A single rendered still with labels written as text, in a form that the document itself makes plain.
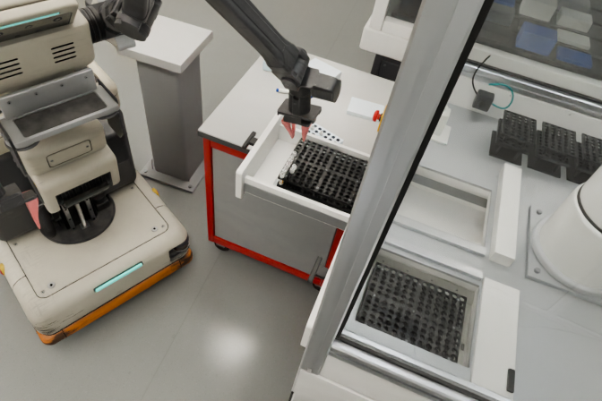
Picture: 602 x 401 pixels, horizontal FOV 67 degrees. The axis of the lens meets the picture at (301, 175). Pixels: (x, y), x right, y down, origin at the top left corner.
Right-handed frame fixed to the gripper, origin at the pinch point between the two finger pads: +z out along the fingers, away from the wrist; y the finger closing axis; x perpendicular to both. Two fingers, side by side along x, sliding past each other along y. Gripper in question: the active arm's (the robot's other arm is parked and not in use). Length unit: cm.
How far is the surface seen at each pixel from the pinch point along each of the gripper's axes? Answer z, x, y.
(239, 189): 11.0, 14.7, 11.3
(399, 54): 12, -80, -13
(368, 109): 19, -47, -10
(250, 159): 4.3, 9.4, 10.3
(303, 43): 81, -198, 71
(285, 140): 12.3, -11.3, 8.5
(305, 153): 7.9, -2.7, -1.1
